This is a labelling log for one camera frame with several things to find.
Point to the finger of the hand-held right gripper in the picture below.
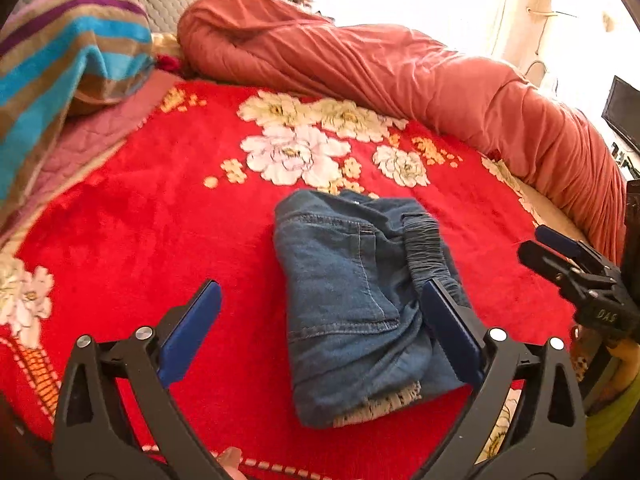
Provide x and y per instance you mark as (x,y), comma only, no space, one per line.
(562,242)
(542,262)

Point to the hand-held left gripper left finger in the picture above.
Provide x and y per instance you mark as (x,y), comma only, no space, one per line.
(192,330)

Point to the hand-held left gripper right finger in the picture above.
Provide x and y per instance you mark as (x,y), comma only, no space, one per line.
(450,330)

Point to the blue denim pants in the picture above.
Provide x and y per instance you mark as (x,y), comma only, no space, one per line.
(340,285)

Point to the person's right forearm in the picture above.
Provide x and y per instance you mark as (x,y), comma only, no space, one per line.
(615,430)

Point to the person's right hand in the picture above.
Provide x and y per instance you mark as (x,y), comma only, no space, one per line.
(627,365)

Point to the person's left hand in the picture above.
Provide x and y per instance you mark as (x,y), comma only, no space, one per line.
(232,465)

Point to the cream bed sheet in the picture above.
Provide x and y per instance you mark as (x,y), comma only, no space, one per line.
(550,205)

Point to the red floral blanket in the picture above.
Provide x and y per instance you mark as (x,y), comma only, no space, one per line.
(150,240)

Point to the black flat screen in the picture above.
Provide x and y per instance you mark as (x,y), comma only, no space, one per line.
(625,115)

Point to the pink quilted cloth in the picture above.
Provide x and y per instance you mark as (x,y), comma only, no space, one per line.
(100,145)

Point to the salmon pink quilt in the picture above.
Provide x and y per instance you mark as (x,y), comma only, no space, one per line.
(375,60)

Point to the cream and maroon cloth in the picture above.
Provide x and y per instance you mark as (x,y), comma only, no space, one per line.
(167,55)

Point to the striped towel blanket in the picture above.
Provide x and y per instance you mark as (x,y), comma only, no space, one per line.
(55,60)

